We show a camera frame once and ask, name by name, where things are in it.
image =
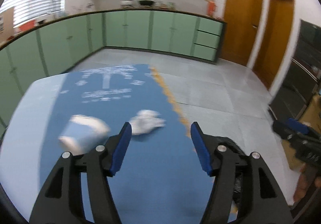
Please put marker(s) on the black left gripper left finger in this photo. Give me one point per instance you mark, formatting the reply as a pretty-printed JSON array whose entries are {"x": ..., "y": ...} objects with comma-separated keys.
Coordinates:
[{"x": 60, "y": 200}]

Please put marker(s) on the orange thermos jug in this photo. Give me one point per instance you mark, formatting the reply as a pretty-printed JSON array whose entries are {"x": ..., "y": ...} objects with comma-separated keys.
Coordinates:
[{"x": 211, "y": 8}]

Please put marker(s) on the black glass cabinet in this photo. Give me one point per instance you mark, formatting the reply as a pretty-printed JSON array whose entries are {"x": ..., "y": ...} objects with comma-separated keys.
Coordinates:
[{"x": 302, "y": 80}]

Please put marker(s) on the brown cardboard box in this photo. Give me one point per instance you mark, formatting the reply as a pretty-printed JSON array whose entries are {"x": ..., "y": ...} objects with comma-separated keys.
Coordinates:
[{"x": 310, "y": 119}]

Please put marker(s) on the white paper cup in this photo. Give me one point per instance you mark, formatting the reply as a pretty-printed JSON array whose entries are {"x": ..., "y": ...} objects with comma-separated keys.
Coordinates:
[{"x": 82, "y": 133}]

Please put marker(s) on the black wok pan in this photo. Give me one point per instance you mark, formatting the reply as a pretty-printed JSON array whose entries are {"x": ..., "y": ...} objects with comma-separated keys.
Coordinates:
[{"x": 147, "y": 3}]

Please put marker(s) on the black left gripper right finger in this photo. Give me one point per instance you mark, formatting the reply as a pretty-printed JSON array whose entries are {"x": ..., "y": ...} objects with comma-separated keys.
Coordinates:
[{"x": 262, "y": 200}]

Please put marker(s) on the white cooking pot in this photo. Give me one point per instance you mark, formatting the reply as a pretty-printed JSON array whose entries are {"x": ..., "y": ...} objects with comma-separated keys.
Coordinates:
[{"x": 127, "y": 3}]

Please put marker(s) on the brown wooden door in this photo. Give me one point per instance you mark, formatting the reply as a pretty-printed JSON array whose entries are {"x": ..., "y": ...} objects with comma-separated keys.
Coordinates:
[
  {"x": 275, "y": 40},
  {"x": 242, "y": 18}
]

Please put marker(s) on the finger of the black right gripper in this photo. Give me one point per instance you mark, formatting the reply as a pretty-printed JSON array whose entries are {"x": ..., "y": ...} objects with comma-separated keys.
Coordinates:
[{"x": 293, "y": 128}]

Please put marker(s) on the light blue table mat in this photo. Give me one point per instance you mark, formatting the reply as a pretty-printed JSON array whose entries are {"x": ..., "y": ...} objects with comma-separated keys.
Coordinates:
[{"x": 21, "y": 148}]

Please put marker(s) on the brown cardboard board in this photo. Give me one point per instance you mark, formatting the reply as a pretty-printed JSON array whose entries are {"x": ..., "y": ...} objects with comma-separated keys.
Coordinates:
[{"x": 7, "y": 24}]

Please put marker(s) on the dark blue table mat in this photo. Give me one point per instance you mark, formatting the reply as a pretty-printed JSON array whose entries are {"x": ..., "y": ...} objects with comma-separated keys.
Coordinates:
[{"x": 160, "y": 179}]

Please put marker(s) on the green lower kitchen cabinets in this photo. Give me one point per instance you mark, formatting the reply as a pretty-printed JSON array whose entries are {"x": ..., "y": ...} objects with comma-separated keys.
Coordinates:
[{"x": 58, "y": 46}]

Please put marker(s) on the red wash basin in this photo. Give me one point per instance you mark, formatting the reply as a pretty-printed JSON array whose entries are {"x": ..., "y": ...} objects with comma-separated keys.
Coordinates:
[{"x": 27, "y": 25}]

